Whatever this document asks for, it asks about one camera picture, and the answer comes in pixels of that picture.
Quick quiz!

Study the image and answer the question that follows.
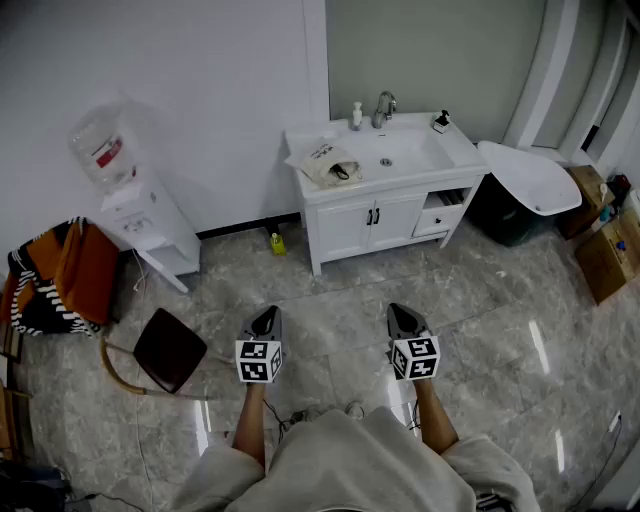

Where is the person's left forearm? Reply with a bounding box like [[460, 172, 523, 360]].
[[232, 382, 266, 469]]

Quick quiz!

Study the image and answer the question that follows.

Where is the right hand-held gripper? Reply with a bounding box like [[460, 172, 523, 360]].
[[387, 303, 442, 381]]

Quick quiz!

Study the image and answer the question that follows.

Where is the cardboard box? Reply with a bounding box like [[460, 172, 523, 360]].
[[557, 164, 616, 241], [574, 207, 640, 306]]

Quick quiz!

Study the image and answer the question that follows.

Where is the person's right forearm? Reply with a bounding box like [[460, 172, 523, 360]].
[[412, 377, 460, 456]]

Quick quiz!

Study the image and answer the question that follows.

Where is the dark brown chair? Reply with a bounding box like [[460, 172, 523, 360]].
[[99, 307, 209, 401]]

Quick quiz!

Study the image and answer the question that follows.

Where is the white door frame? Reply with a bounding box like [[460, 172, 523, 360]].
[[502, 0, 640, 166]]

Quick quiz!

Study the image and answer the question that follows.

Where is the white vanity sink cabinet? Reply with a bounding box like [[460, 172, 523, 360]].
[[283, 110, 492, 277]]

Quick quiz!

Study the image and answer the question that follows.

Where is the white plug with black cable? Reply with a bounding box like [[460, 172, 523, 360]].
[[569, 412, 625, 512]]

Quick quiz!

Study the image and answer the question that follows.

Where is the chrome faucet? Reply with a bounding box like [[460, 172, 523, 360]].
[[370, 90, 398, 130]]

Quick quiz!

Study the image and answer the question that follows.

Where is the dark bin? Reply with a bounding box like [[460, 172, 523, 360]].
[[464, 172, 556, 247]]

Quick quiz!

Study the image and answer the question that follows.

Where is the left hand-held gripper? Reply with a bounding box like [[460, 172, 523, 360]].
[[234, 305, 284, 385]]

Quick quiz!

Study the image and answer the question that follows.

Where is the white water dispenser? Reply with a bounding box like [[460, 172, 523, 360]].
[[99, 164, 202, 295]]

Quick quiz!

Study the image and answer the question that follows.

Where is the cream cloth bag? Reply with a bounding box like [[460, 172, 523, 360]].
[[284, 138, 364, 190]]

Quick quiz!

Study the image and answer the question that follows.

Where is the clear water jug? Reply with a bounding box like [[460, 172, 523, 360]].
[[67, 102, 139, 194]]

